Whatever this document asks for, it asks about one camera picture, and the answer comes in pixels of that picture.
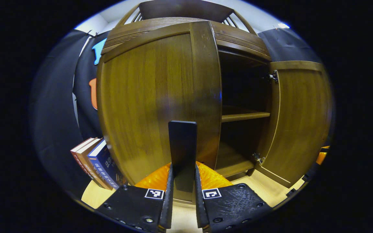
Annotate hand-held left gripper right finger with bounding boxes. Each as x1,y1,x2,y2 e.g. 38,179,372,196
195,161,273,233

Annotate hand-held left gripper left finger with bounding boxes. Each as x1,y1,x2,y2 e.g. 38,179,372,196
95,162,175,233

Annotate wooden cabinet door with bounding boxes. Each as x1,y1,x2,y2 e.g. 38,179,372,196
256,61,333,188
96,21,222,204

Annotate wooden double-door shoe cabinet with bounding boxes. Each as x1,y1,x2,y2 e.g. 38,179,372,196
102,0,273,182

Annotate blue book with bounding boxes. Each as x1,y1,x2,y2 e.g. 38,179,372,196
88,139,128,190

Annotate brown book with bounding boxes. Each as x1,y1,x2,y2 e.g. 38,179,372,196
76,139,114,190

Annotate red book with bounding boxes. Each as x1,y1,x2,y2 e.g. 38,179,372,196
71,138,109,190

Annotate black backdrop cloth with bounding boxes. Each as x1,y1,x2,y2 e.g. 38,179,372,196
31,28,321,196

